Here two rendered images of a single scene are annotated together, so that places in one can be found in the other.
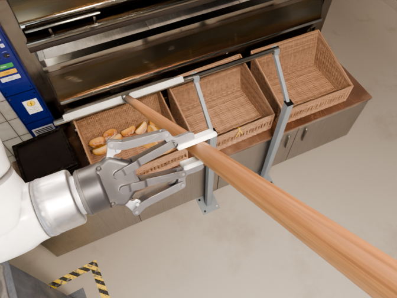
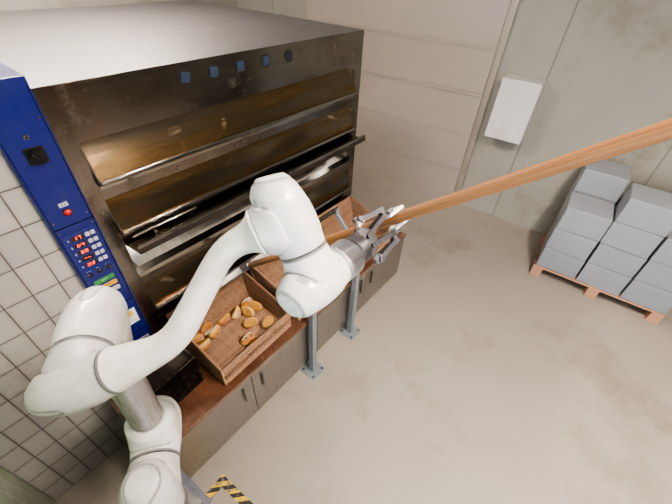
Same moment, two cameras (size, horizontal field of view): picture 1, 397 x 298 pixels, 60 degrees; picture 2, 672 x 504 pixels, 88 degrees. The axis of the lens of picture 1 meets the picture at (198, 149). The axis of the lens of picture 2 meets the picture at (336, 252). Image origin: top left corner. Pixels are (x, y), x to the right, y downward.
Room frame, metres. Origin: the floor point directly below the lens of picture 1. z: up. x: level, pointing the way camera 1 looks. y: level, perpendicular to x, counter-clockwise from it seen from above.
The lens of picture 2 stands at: (-0.30, 0.51, 2.49)
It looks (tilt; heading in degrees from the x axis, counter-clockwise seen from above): 41 degrees down; 332
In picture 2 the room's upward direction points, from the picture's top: 3 degrees clockwise
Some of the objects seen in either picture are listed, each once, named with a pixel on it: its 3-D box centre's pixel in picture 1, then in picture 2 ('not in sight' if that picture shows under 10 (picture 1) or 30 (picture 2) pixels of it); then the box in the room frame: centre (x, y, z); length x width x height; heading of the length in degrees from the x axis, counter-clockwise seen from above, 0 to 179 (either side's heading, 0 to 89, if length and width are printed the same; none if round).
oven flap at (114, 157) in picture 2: not in sight; (257, 110); (1.68, -0.01, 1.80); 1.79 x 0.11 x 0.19; 115
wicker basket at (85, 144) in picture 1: (130, 136); (232, 320); (1.19, 0.41, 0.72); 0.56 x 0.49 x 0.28; 116
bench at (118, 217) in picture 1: (202, 149); (292, 319); (1.37, -0.03, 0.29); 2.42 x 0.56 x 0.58; 115
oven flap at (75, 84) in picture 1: (200, 43); (269, 223); (1.68, -0.01, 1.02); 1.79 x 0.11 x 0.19; 115
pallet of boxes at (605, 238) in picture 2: not in sight; (621, 237); (0.80, -3.17, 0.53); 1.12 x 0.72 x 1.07; 29
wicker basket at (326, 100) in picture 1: (299, 75); (350, 232); (1.69, -0.70, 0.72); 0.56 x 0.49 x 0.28; 114
